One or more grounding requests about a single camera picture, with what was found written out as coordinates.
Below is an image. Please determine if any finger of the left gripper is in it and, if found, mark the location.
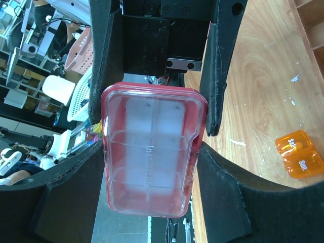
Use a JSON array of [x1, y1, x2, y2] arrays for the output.
[[88, 1, 124, 125], [199, 0, 248, 136]]

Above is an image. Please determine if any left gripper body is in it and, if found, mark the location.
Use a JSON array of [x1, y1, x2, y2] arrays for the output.
[[111, 1, 215, 76]]

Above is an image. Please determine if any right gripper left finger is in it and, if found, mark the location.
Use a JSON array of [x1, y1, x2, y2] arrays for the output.
[[1, 140, 104, 242]]

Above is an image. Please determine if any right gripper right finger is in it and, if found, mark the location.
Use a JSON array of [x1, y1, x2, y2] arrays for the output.
[[197, 143, 323, 242]]

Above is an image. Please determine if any pink pill organizer box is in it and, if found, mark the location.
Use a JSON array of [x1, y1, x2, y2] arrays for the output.
[[101, 82, 208, 218]]

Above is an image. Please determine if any pink plastic basket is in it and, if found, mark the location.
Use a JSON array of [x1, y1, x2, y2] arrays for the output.
[[64, 28, 94, 74]]

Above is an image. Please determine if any white plastic basket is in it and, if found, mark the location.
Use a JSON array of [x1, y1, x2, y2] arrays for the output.
[[67, 66, 92, 122]]

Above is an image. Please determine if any white bucket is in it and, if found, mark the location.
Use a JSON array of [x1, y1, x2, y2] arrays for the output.
[[42, 75, 75, 106]]

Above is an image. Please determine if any orange pill box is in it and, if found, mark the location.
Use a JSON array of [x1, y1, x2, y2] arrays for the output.
[[275, 130, 323, 179]]

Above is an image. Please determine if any wooden compartment tray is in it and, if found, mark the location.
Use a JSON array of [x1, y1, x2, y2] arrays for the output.
[[290, 0, 323, 86]]

